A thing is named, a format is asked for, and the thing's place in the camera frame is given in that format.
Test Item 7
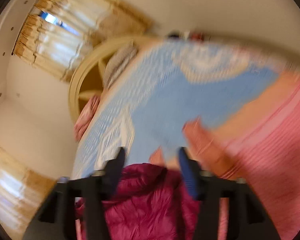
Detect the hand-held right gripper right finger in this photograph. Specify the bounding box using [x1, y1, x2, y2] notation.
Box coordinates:
[179, 147, 282, 240]

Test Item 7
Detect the striped pillow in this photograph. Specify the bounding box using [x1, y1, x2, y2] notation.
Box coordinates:
[102, 42, 138, 88]

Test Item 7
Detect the magenta quilted down jacket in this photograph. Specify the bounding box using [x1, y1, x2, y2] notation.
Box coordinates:
[75, 162, 202, 240]

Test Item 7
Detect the beige floral curtain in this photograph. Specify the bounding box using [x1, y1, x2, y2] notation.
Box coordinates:
[0, 137, 57, 234]
[12, 0, 152, 82]

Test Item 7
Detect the cream arched bed headboard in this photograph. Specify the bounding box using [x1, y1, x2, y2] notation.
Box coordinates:
[68, 35, 160, 130]

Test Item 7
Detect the pink and blue printed bedsheet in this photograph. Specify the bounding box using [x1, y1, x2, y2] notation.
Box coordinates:
[71, 39, 300, 240]

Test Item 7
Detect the folded pink floral blanket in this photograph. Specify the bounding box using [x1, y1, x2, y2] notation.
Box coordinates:
[74, 96, 101, 140]

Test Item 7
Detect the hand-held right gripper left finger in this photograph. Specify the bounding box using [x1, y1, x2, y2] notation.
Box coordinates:
[22, 147, 127, 240]

